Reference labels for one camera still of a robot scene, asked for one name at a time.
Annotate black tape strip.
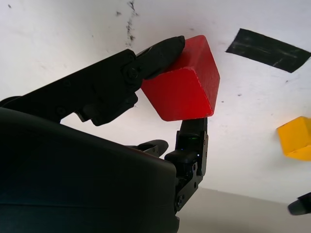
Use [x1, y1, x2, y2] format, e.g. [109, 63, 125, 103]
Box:
[225, 28, 311, 73]

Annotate yellow wooden block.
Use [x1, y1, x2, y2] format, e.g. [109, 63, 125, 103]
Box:
[276, 116, 311, 162]

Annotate red wooden block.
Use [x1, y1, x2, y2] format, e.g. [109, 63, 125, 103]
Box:
[140, 35, 221, 122]

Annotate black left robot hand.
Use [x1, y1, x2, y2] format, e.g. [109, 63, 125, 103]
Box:
[288, 193, 311, 216]

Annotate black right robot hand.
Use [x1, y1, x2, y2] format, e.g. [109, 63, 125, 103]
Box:
[0, 35, 209, 233]

